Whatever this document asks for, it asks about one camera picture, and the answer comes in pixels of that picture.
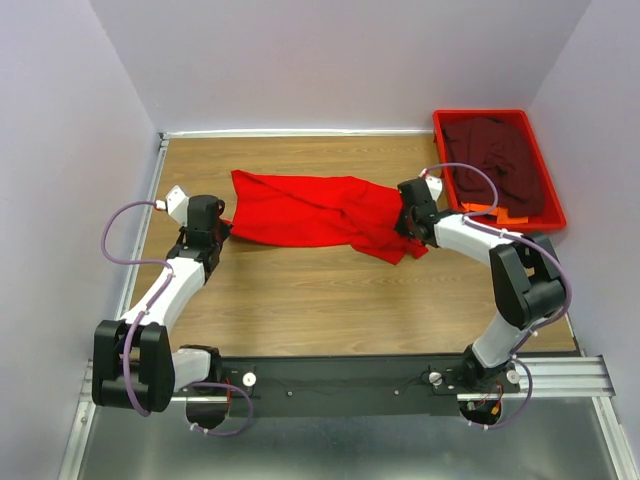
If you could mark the bright red t shirt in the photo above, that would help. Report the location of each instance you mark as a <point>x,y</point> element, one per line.
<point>311,212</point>

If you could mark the red plastic bin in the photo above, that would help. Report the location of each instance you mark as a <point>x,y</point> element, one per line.
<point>552,218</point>

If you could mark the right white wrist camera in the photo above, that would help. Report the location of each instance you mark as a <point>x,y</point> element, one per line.
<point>434,184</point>

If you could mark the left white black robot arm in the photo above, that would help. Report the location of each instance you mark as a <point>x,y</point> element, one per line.
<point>134,366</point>

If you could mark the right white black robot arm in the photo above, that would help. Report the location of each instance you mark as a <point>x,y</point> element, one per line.
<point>530,290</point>

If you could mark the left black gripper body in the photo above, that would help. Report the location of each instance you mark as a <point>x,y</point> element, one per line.
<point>222,233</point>

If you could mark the aluminium frame rail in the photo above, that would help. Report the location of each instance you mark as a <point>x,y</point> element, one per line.
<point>337,301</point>

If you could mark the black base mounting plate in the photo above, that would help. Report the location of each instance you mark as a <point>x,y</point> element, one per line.
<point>349,386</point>

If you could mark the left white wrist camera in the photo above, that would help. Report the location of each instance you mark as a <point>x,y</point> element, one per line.
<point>175,205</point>

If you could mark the dark maroon t shirt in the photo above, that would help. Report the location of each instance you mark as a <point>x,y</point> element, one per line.
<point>501,152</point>

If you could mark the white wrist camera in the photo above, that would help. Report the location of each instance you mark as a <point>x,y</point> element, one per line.
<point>434,184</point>
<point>175,205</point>

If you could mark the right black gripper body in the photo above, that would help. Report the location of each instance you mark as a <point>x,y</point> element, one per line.
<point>403,225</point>

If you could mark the orange t shirt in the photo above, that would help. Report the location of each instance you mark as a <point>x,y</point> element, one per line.
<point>498,214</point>

